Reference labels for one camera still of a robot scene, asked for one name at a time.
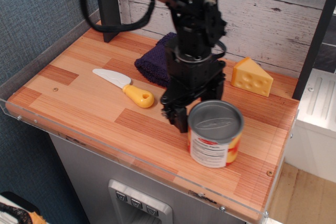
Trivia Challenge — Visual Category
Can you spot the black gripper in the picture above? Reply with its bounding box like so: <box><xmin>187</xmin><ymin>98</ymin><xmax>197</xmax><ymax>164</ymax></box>
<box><xmin>161</xmin><ymin>37</ymin><xmax>226</xmax><ymax>133</ymax></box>

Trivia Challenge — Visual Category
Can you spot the tin can with label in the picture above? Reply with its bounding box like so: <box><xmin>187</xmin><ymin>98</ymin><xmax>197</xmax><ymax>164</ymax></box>
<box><xmin>187</xmin><ymin>100</ymin><xmax>244</xmax><ymax>168</ymax></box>

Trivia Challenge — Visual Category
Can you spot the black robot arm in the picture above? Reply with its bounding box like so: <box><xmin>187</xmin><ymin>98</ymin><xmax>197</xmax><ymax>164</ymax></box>
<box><xmin>158</xmin><ymin>0</ymin><xmax>226</xmax><ymax>133</ymax></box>

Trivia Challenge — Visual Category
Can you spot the yellow toy cheese wedge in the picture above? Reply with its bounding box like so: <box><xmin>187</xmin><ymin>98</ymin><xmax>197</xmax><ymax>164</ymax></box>
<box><xmin>231</xmin><ymin>57</ymin><xmax>274</xmax><ymax>97</ymax></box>

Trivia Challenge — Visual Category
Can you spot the purple folded towel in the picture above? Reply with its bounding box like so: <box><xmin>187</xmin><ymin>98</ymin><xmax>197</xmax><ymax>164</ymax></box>
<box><xmin>134</xmin><ymin>31</ymin><xmax>224</xmax><ymax>88</ymax></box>

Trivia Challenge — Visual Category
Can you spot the white appliance at right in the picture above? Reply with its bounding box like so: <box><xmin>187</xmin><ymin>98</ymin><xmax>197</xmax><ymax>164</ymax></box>
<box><xmin>285</xmin><ymin>69</ymin><xmax>335</xmax><ymax>182</ymax></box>

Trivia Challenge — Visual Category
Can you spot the grey cabinet with dispenser panel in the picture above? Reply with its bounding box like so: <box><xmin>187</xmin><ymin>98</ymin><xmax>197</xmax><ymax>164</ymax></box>
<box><xmin>51</xmin><ymin>135</ymin><xmax>243</xmax><ymax>223</ymax></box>

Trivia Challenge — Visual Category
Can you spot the clear acrylic table guard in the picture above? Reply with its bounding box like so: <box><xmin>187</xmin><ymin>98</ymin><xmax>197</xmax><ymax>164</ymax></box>
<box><xmin>5</xmin><ymin>6</ymin><xmax>301</xmax><ymax>223</ymax></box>

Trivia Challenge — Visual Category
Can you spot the orange object bottom left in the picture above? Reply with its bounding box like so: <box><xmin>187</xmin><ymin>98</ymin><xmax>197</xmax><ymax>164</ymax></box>
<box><xmin>29</xmin><ymin>212</ymin><xmax>47</xmax><ymax>224</ymax></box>

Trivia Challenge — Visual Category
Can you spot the toy knife yellow handle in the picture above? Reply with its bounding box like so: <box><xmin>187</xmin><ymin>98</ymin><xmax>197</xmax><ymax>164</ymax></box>
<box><xmin>92</xmin><ymin>69</ymin><xmax>155</xmax><ymax>108</ymax></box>

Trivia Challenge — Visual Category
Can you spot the black vertical post right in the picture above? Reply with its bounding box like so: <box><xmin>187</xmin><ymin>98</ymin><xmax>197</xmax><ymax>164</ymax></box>
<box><xmin>292</xmin><ymin>0</ymin><xmax>335</xmax><ymax>100</ymax></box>

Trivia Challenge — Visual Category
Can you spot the black post at back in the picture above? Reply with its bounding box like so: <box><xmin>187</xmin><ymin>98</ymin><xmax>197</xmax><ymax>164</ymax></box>
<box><xmin>93</xmin><ymin>0</ymin><xmax>122</xmax><ymax>43</ymax></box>

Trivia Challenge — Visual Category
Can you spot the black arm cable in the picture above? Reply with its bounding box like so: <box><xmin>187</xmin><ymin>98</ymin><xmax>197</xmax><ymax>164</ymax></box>
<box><xmin>79</xmin><ymin>0</ymin><xmax>155</xmax><ymax>34</ymax></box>

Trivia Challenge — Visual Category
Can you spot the black braided cable bottom left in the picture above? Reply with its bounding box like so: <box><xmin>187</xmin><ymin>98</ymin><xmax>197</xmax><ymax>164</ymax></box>
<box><xmin>0</xmin><ymin>202</ymin><xmax>34</xmax><ymax>224</ymax></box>

